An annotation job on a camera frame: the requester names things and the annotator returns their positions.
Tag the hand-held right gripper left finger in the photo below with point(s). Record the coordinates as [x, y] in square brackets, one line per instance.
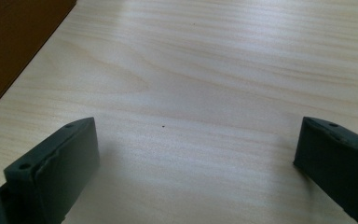
[59, 174]

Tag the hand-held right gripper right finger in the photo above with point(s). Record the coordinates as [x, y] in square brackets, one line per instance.
[341, 165]

